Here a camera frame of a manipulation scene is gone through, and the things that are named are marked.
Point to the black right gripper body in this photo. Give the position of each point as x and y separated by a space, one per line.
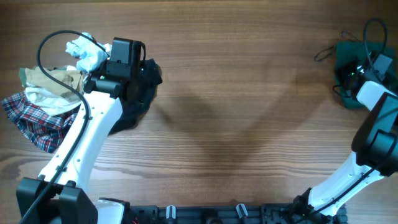
347 78

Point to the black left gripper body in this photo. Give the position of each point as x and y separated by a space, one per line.
137 76

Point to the dark green cloth garment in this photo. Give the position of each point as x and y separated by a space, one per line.
351 48

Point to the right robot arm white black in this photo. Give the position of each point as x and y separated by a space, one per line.
373 156

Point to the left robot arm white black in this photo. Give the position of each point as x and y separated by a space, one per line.
116 96

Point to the black garment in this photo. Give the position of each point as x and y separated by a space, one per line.
133 113

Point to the white crumpled cloth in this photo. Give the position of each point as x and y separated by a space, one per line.
89 56

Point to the white folded garment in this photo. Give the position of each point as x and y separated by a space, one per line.
51 104

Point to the plaid red blue shirt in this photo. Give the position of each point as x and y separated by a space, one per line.
44 131

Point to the beige tan garment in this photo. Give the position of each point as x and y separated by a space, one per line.
72 78

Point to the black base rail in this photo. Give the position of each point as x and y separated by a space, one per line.
217 214

